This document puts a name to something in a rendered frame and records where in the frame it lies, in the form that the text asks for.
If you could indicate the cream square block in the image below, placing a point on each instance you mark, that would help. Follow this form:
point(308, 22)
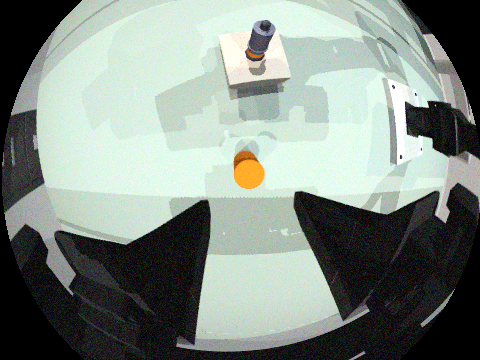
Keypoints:
point(243, 72)

